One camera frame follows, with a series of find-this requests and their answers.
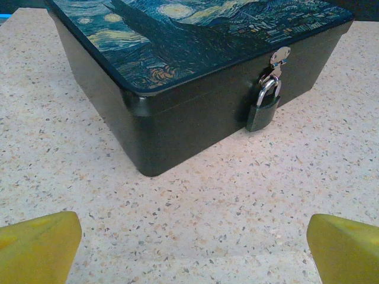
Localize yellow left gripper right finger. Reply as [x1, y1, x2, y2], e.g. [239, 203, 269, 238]
[306, 214, 379, 284]

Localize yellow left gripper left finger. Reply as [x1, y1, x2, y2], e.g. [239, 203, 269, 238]
[0, 211, 82, 284]

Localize small dark padlock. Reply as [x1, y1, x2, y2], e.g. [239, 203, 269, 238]
[245, 77, 281, 133]

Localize black box with painted lid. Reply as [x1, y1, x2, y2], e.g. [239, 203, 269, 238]
[44, 0, 355, 178]

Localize silver hasp latch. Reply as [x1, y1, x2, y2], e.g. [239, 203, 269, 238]
[259, 46, 291, 86]

